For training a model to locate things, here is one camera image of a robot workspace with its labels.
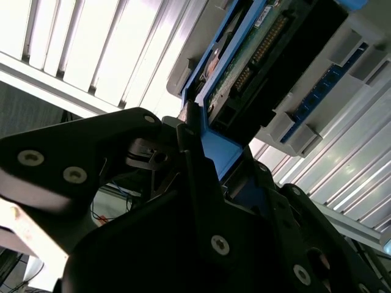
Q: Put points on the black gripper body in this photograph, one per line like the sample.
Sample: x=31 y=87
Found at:
x=137 y=250

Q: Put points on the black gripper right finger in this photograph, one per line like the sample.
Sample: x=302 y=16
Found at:
x=305 y=232

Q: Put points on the hard disk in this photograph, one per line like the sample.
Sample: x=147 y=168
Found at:
x=223 y=149

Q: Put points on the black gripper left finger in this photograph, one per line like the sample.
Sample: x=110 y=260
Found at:
x=76 y=146

